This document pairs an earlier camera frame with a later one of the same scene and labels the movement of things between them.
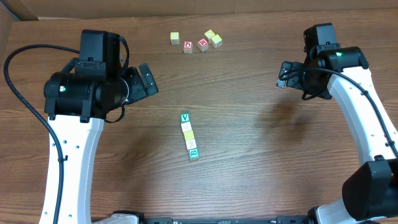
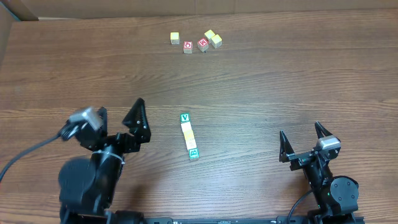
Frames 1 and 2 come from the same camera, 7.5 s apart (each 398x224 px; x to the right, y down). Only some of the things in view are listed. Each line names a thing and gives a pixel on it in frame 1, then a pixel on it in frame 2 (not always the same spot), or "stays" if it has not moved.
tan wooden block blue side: x=191 y=144 stays
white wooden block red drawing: x=186 y=126 stays
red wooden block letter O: x=188 y=46 stays
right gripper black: x=292 y=76 -> x=305 y=156
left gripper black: x=137 y=86 -> x=117 y=140
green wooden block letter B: x=194 y=154 stays
